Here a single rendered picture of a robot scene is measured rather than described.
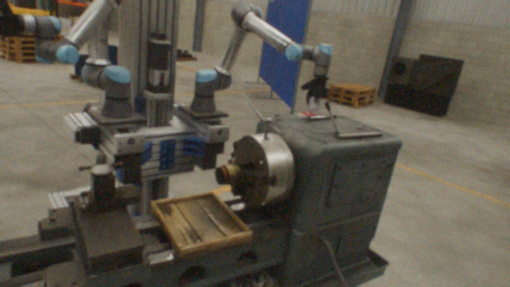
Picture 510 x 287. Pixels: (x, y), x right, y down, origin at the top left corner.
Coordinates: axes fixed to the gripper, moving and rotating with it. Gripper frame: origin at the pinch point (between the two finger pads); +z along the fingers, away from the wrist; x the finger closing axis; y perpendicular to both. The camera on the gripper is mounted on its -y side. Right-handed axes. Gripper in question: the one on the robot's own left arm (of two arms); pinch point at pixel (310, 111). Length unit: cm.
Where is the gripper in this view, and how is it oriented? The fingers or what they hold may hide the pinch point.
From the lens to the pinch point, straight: 190.2
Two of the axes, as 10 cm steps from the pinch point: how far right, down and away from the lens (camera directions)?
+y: 5.3, 3.3, -7.8
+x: 8.4, -0.6, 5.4
